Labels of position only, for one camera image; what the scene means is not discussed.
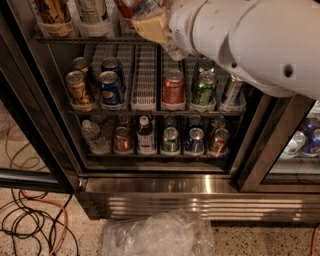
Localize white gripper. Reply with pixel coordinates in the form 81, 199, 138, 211
132, 0, 214, 57

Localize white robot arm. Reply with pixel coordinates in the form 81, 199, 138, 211
132, 0, 320, 100

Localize red can middle shelf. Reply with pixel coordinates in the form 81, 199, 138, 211
162, 69, 185, 104

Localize white can top shelf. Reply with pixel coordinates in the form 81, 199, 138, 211
75, 0, 108, 24

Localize stainless steel display fridge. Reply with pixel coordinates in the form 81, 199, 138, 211
0, 0, 320, 222

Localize gold can top shelf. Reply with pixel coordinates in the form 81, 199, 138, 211
35, 0, 71, 24

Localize dark juice bottle white cap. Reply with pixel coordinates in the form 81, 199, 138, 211
137, 116, 155, 155

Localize clear water bottle bottom shelf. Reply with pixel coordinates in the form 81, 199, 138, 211
81, 119, 109, 155

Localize open fridge door left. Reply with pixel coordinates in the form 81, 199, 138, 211
0, 16, 75, 193

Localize glass fridge door right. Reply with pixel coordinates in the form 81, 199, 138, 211
234, 95, 320, 193

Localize blue pepsi can back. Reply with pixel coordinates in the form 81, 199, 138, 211
101, 57, 126, 91

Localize blue pepsi can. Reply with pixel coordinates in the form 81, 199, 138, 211
101, 57, 126, 91
98, 71, 125, 105

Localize green can middle back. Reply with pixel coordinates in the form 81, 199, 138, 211
193, 58, 215, 80

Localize green can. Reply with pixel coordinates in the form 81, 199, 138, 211
193, 58, 215, 80
162, 127, 179, 152
191, 71, 217, 106

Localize blue pepsi can front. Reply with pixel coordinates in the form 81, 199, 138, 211
98, 71, 125, 105

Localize green can middle front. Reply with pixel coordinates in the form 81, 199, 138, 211
191, 71, 217, 106

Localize gold can middle back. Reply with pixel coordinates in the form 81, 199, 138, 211
71, 57, 97, 94

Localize gold can middle front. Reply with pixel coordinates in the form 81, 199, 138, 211
65, 70, 95, 105

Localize silver tilted can middle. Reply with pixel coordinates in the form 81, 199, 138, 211
221, 74, 244, 106

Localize blue can bottom back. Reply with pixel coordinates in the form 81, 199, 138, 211
185, 115, 203, 133

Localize copper can bottom back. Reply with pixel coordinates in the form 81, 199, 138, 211
208, 115, 226, 138

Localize copper can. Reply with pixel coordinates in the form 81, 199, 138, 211
209, 128, 230, 153
208, 115, 226, 138

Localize green can bottom front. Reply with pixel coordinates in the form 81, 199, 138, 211
162, 127, 179, 152

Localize orange can bottom front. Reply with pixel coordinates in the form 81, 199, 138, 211
113, 127, 132, 152

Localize blue can bottom front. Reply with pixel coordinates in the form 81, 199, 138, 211
185, 128, 204, 154

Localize copper can bottom front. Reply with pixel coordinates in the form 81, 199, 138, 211
209, 128, 230, 153

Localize white can behind right door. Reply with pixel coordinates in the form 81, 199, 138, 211
280, 131, 306, 159

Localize blue can behind right door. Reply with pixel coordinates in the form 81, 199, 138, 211
301, 118, 320, 157

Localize crumpled clear plastic bag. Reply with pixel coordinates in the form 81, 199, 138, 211
102, 210, 214, 256

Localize orange cable left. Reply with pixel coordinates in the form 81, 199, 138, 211
19, 189, 69, 256

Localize orange cable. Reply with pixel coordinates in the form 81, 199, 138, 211
309, 223, 320, 256
19, 189, 69, 256

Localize black cables on floor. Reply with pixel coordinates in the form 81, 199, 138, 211
0, 188, 81, 256

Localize orange cable right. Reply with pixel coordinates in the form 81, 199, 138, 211
309, 223, 320, 256

